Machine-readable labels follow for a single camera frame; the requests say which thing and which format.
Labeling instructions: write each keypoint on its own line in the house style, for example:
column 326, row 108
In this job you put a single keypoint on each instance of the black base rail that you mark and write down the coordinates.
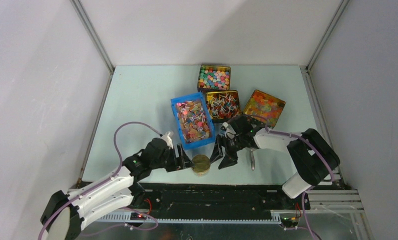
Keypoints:
column 213, row 200

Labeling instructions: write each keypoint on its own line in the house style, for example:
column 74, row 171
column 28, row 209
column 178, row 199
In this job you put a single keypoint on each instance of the metal scoop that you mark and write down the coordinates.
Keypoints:
column 252, row 158

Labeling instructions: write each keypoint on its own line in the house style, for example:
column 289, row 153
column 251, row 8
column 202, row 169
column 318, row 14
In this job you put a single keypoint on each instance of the tin of stick candies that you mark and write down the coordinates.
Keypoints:
column 223, row 105

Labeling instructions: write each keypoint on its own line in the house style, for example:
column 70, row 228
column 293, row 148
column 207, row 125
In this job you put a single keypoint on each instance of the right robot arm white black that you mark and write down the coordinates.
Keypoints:
column 313, row 158

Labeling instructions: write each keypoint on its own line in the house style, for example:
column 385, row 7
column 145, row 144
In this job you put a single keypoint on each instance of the clear plastic jar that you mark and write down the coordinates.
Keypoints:
column 200, row 171

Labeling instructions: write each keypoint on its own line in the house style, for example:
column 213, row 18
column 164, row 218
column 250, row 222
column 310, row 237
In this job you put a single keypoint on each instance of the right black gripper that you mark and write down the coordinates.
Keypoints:
column 228, row 160

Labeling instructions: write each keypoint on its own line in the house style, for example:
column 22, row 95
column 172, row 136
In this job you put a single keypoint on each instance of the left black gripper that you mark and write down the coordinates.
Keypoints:
column 184, row 161

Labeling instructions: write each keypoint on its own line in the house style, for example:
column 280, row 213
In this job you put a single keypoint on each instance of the slotted cable duct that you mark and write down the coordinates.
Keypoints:
column 131, row 217

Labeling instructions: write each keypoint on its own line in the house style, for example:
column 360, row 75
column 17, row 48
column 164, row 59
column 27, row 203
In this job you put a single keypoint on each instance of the tin of gummy candies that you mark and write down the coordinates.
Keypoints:
column 266, row 106

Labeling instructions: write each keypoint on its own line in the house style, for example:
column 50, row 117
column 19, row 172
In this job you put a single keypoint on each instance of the blue plastic candy bin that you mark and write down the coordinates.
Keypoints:
column 193, row 120

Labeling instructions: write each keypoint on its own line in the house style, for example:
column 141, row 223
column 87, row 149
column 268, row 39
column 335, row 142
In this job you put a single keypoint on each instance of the round gold jar lid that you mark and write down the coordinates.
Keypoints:
column 201, row 161

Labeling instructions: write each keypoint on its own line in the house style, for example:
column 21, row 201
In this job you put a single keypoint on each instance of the tin of pastel candies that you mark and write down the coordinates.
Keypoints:
column 214, row 78

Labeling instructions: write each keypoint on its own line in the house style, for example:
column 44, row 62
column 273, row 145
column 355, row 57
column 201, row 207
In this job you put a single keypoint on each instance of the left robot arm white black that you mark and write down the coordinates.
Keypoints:
column 117, row 190

